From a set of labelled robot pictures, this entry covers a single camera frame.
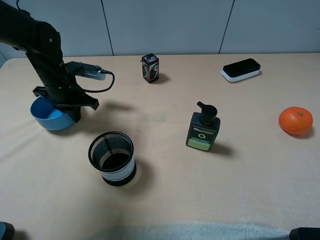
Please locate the orange mandarin fruit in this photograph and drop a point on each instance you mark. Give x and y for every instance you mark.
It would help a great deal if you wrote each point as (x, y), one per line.
(295, 120)

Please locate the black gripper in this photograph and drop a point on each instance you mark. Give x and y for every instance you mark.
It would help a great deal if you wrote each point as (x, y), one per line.
(64, 96)

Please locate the dark green pump bottle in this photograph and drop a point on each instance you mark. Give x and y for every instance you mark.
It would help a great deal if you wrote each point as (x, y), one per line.
(203, 128)

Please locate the black gum box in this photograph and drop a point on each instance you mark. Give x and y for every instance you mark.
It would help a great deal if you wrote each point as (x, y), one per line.
(150, 67)

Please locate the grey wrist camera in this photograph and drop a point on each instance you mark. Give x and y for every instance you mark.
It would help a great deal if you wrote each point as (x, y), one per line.
(87, 70)

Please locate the black object bottom left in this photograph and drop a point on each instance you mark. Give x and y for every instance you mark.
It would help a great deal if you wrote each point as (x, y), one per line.
(7, 231)

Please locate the black object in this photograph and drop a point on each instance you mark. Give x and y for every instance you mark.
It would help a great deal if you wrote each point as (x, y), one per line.
(305, 233)
(7, 231)

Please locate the blue plastic bowl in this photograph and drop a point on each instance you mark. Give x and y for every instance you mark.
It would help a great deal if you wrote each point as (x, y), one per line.
(48, 116)

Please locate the black mesh pen holder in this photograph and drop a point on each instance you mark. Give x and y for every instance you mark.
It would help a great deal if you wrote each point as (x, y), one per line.
(112, 154)

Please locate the black white board eraser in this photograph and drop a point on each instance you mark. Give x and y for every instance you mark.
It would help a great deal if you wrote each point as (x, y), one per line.
(241, 70)

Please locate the black object bottom right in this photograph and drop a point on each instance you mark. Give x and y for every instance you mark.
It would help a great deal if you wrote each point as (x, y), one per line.
(305, 233)

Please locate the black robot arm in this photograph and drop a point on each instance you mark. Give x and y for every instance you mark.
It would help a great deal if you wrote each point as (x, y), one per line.
(42, 46)

